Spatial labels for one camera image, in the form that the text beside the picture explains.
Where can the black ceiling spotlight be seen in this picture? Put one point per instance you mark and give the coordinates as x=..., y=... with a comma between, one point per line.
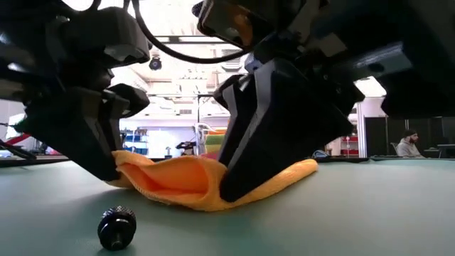
x=155, y=63

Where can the pink microfiber towel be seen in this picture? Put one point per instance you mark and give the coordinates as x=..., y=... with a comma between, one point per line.
x=210, y=155

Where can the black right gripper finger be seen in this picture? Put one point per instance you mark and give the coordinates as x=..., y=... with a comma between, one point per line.
x=229, y=117
x=281, y=135

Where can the yellow microfiber towel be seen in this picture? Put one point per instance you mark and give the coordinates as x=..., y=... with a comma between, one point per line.
x=213, y=148

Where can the blue storage shelving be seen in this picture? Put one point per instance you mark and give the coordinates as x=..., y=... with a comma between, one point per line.
x=135, y=142

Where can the clear plastic bin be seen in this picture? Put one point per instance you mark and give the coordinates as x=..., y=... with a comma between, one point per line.
x=200, y=142

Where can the black partition screen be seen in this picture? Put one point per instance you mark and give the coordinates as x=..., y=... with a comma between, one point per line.
x=377, y=137

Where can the black knurled thumb screw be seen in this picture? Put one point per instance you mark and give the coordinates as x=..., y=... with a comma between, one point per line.
x=116, y=227

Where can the red object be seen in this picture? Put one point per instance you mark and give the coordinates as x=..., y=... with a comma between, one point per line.
x=17, y=138

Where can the black background table frame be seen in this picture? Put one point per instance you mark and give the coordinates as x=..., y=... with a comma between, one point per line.
x=204, y=96

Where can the orange microfiber towel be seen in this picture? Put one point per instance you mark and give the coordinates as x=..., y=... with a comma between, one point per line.
x=185, y=177
x=217, y=132

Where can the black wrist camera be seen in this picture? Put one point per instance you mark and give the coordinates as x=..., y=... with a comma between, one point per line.
x=231, y=21
x=110, y=35

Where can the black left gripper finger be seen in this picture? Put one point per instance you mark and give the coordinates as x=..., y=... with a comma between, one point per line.
x=113, y=121
x=74, y=138

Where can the person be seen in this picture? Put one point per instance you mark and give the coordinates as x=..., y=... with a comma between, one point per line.
x=408, y=144

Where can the red parts shelving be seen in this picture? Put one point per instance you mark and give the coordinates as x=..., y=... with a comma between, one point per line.
x=350, y=145

